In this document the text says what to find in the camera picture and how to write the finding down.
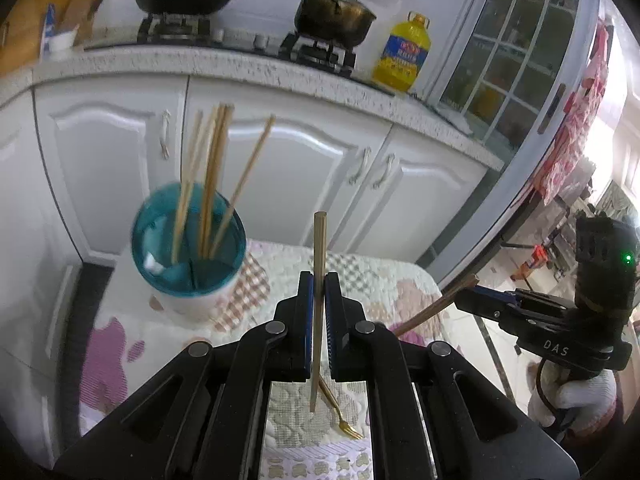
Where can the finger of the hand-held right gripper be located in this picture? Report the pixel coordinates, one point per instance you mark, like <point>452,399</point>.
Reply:
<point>487,305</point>

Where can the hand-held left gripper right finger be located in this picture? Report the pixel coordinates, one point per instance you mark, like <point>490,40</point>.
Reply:
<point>331,325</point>

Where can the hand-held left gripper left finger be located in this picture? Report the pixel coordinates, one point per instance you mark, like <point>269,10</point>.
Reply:
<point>309,325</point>

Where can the long wooden chopstick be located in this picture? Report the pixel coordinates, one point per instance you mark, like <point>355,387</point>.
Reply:
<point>320,240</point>
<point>435,310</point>
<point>250,170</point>

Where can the small gold fork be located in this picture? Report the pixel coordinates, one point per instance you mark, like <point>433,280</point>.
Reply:
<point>345,420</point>

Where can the teal chopstick holder cup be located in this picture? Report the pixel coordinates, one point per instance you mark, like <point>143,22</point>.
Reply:
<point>200,302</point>

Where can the bunch of wooden chopsticks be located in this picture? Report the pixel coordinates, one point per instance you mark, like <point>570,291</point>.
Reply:
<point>212,175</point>

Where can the person's right hand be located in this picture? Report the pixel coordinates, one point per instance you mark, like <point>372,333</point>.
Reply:
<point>582,400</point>

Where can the quilted patchwork table cloth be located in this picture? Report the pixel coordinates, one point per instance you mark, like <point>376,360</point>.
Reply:
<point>385,280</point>

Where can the white cabinet door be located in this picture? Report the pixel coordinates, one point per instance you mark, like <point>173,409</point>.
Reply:
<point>100,160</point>
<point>425,200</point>
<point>25,260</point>
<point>300,160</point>

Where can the pink floral apron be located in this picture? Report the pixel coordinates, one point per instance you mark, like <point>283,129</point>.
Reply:
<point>575,125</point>

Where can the white glass-pane door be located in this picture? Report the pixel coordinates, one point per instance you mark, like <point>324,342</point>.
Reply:
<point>505,60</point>

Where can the yellow cooking oil bottle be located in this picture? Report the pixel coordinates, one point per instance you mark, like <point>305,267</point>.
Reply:
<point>402,55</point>

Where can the speckled stone countertop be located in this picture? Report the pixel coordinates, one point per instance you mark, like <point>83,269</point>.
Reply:
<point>250,65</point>

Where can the black gas stove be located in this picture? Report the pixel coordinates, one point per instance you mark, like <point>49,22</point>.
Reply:
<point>315,55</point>

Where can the dark stockpot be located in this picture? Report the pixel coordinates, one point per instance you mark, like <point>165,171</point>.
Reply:
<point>335,20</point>

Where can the small white bowl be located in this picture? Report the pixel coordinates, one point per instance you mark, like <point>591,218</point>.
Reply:
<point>62,40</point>

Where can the wooden knife block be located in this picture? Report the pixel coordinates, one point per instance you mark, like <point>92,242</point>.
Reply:
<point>80,12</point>

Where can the blue and white carton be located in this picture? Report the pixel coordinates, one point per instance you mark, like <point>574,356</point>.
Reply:
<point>50,22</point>

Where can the wooden cutting board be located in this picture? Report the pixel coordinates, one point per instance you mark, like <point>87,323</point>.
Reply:
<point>25,25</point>

